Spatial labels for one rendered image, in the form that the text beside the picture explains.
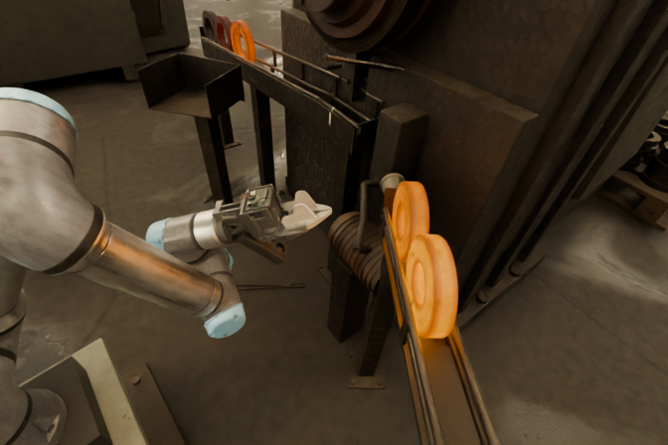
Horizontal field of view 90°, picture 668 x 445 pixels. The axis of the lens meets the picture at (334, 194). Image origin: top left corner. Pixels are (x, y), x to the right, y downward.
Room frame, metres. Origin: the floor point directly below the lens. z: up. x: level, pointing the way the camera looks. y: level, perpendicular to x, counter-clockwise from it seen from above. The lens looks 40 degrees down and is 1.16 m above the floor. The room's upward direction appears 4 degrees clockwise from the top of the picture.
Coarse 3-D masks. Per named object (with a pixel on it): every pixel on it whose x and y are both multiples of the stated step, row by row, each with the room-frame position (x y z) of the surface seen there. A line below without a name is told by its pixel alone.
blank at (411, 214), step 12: (396, 192) 0.54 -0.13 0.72; (408, 192) 0.47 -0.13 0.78; (420, 192) 0.47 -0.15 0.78; (396, 204) 0.52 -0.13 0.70; (408, 204) 0.45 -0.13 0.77; (420, 204) 0.44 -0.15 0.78; (396, 216) 0.50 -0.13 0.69; (408, 216) 0.43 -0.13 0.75; (420, 216) 0.42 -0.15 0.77; (396, 228) 0.48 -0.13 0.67; (408, 228) 0.42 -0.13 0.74; (420, 228) 0.41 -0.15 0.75; (396, 240) 0.46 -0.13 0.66; (408, 240) 0.40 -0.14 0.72
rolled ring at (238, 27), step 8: (232, 24) 1.53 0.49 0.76; (240, 24) 1.46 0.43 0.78; (232, 32) 1.54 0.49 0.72; (240, 32) 1.54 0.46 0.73; (248, 32) 1.44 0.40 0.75; (232, 40) 1.55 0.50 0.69; (240, 40) 1.55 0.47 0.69; (248, 40) 1.42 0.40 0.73; (240, 48) 1.54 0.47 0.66; (248, 48) 1.42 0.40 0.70; (248, 56) 1.42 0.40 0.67
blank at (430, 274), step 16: (416, 240) 0.37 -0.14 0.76; (432, 240) 0.34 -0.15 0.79; (416, 256) 0.35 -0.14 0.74; (432, 256) 0.31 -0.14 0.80; (448, 256) 0.31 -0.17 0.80; (416, 272) 0.34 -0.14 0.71; (432, 272) 0.29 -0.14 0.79; (448, 272) 0.28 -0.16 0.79; (416, 288) 0.33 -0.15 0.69; (432, 288) 0.27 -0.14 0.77; (448, 288) 0.27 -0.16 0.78; (416, 304) 0.30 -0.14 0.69; (432, 304) 0.25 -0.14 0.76; (448, 304) 0.25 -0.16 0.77; (416, 320) 0.28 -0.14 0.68; (432, 320) 0.24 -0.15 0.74; (448, 320) 0.24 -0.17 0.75; (432, 336) 0.24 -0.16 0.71
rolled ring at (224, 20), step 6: (216, 18) 1.66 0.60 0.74; (222, 18) 1.60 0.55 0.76; (228, 18) 1.62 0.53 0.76; (216, 24) 1.67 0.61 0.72; (222, 24) 1.61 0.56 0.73; (228, 24) 1.59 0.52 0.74; (216, 30) 1.68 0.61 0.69; (222, 30) 1.69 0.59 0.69; (228, 30) 1.57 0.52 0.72; (216, 36) 1.69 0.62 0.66; (222, 36) 1.68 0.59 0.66; (228, 36) 1.56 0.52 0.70; (222, 42) 1.67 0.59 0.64; (228, 42) 1.57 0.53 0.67; (228, 48) 1.58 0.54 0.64
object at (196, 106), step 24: (144, 72) 1.08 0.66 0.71; (168, 72) 1.18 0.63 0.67; (192, 72) 1.24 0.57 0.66; (216, 72) 1.21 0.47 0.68; (240, 72) 1.17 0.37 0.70; (168, 96) 1.15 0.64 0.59; (192, 96) 1.16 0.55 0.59; (216, 96) 1.02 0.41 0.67; (240, 96) 1.15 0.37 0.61; (216, 120) 1.12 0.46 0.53; (216, 144) 1.09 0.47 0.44; (216, 168) 1.08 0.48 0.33; (216, 192) 1.08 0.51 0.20
